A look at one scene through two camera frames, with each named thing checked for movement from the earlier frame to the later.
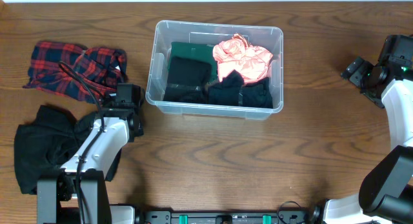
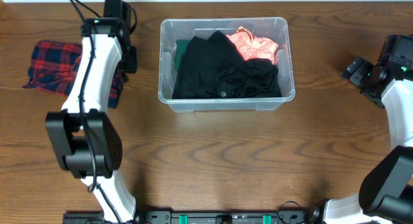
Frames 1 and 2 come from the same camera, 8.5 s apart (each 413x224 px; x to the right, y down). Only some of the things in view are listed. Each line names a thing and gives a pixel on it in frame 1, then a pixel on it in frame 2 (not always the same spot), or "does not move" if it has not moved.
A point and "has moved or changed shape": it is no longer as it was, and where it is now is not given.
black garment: (44, 144) → (214, 68)
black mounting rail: (226, 217) does not move
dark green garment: (195, 51) has moved or changed shape
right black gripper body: (364, 77) does not move
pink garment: (251, 62) → (251, 48)
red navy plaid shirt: (84, 73) does not move
